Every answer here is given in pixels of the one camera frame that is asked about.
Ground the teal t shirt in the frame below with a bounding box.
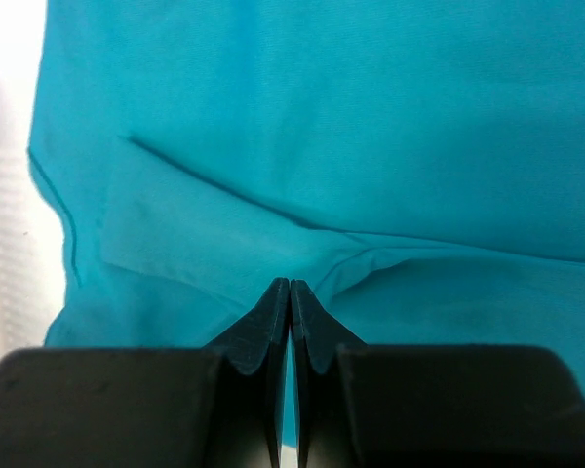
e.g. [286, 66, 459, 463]
[28, 1, 585, 395]

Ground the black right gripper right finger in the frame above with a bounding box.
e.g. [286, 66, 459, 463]
[290, 278, 370, 376]

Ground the white plastic basket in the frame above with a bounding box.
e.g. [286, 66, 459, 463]
[0, 73, 65, 357]

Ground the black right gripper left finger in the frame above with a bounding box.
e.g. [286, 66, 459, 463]
[202, 276, 292, 379]

